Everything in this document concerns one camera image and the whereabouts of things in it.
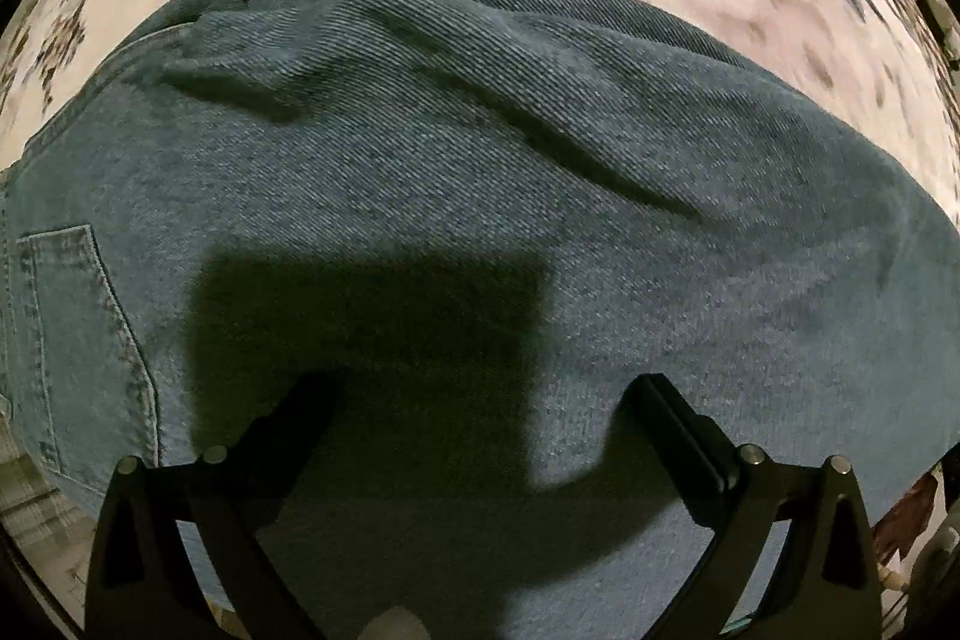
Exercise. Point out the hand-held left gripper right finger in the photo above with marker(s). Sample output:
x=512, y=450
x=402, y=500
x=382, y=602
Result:
x=660, y=411

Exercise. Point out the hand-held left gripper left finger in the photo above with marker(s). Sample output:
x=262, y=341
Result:
x=300, y=407

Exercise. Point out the blue denim pants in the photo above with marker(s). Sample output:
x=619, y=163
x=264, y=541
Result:
x=480, y=175

